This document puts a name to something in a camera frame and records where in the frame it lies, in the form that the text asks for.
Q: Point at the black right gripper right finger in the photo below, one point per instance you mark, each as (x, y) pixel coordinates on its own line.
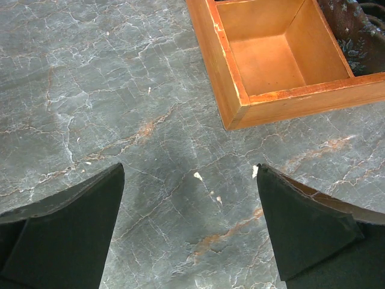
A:
(320, 241)

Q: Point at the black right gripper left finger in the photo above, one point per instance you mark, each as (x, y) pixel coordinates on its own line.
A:
(62, 241)

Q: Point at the orange wooden compartment tray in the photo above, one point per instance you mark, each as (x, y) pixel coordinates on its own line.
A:
(276, 60)

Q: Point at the dark floral cloth item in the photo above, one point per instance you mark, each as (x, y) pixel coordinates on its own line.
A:
(358, 27)

